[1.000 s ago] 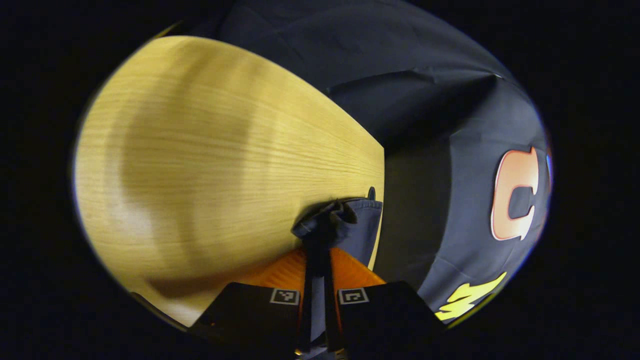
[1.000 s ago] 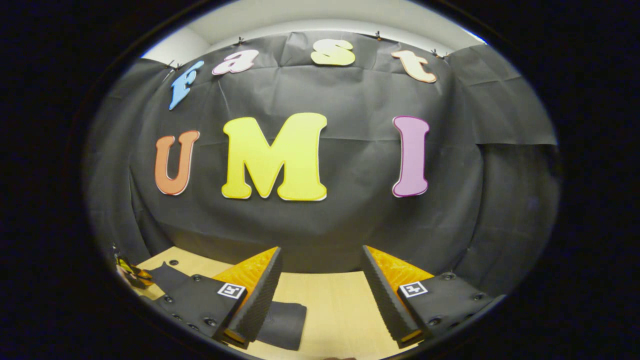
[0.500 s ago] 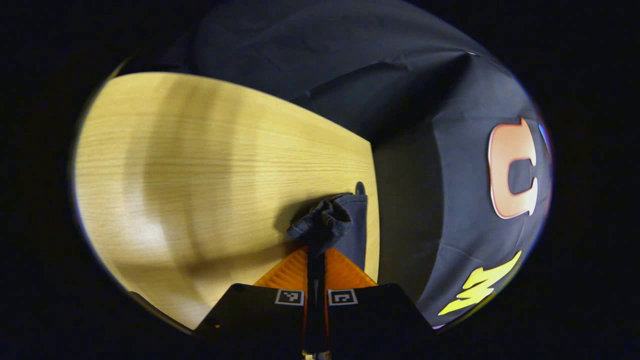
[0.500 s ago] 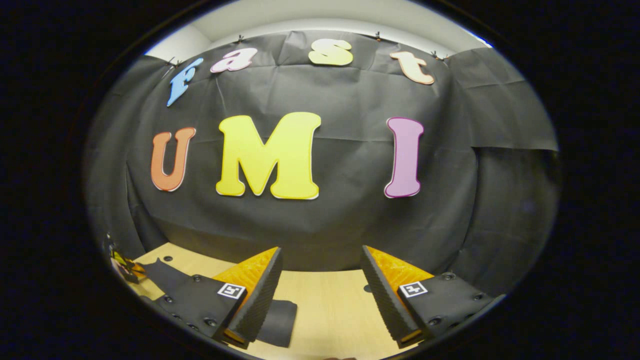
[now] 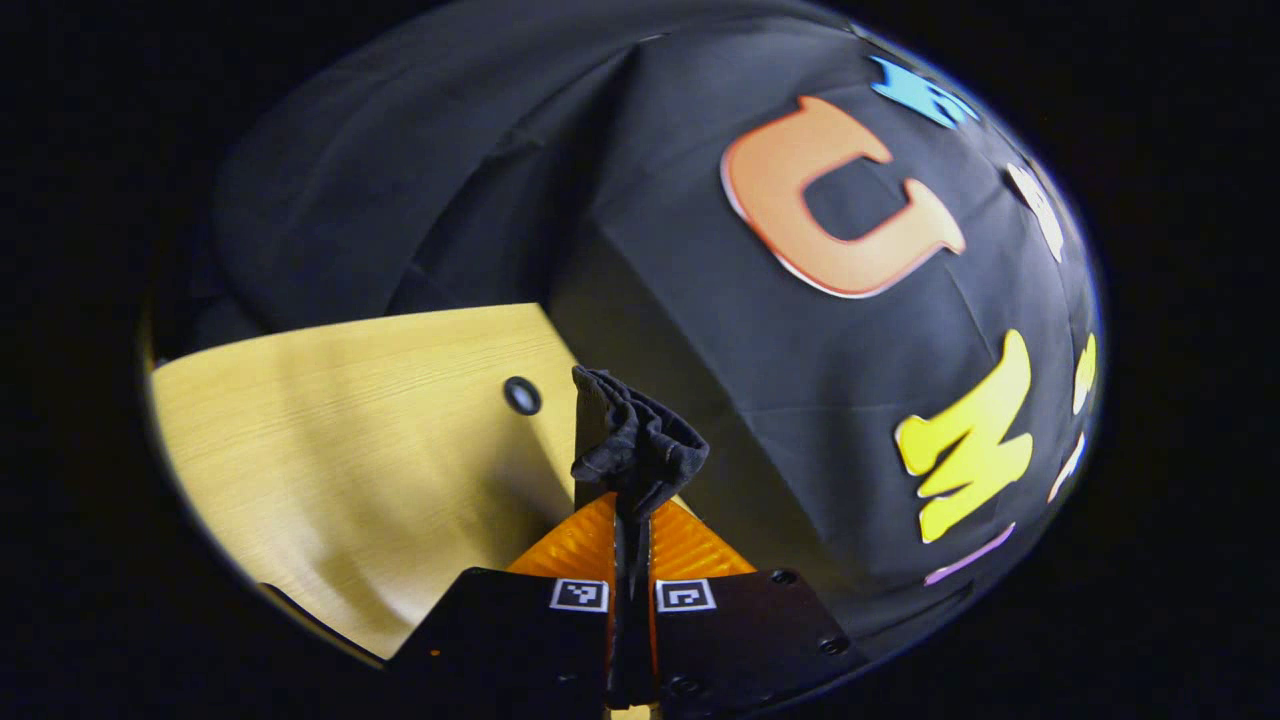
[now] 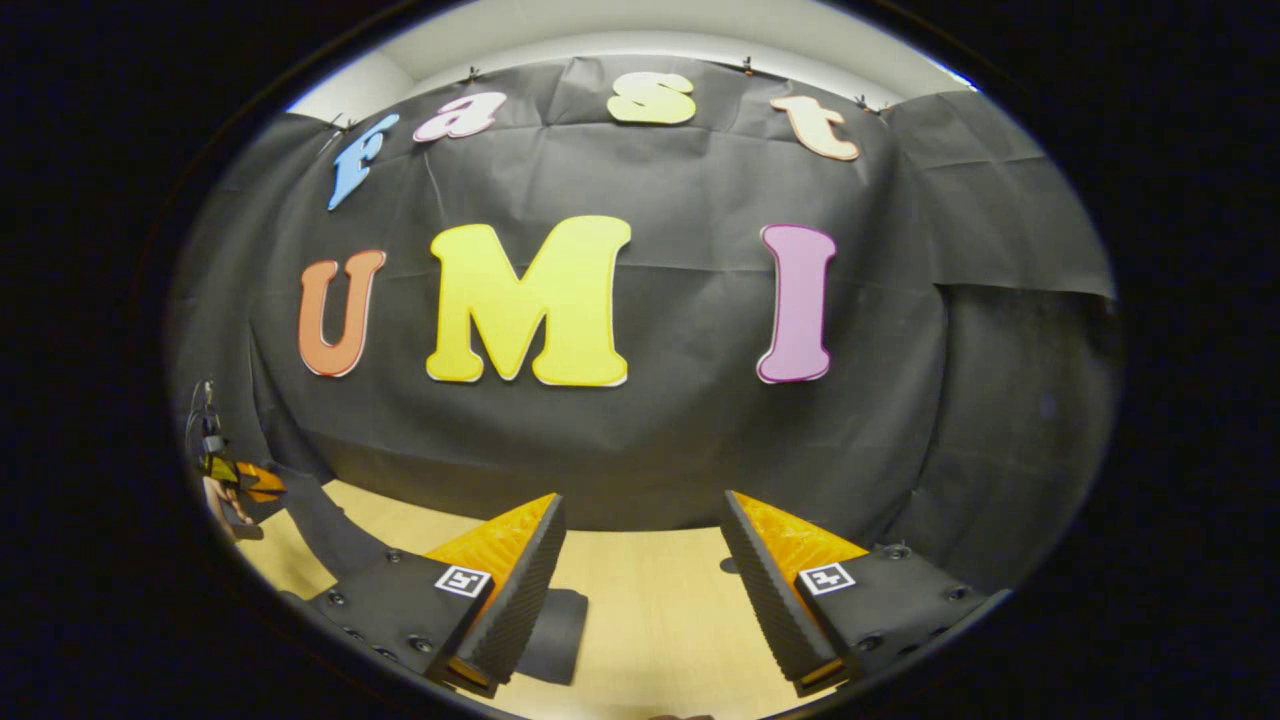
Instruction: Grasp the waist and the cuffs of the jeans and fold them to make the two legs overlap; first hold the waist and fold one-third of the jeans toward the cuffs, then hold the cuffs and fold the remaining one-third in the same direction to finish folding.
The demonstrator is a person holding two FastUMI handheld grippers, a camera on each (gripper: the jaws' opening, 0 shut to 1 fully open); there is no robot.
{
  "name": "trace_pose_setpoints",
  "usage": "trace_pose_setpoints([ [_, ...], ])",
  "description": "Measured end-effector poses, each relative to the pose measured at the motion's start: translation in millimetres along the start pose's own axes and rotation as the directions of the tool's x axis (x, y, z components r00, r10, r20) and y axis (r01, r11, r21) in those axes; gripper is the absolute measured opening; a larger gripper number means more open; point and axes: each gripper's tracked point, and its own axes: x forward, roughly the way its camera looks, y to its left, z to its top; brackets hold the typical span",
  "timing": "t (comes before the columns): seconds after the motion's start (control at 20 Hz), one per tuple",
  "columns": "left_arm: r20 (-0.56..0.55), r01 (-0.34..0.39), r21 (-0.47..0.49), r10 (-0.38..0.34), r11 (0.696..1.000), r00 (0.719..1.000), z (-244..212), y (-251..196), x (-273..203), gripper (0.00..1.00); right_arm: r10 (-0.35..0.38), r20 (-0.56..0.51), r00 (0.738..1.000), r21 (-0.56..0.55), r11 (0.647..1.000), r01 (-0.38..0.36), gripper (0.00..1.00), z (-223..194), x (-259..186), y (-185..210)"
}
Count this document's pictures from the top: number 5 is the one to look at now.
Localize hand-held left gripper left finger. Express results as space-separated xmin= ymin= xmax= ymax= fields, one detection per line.
xmin=389 ymin=491 xmax=627 ymax=720

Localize black backdrop cloth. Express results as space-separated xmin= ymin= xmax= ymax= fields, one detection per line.
xmin=188 ymin=0 xmax=1107 ymax=663

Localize black jeans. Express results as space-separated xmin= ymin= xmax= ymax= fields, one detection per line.
xmin=569 ymin=364 xmax=712 ymax=523

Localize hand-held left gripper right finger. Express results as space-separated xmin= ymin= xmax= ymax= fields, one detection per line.
xmin=639 ymin=499 xmax=867 ymax=720

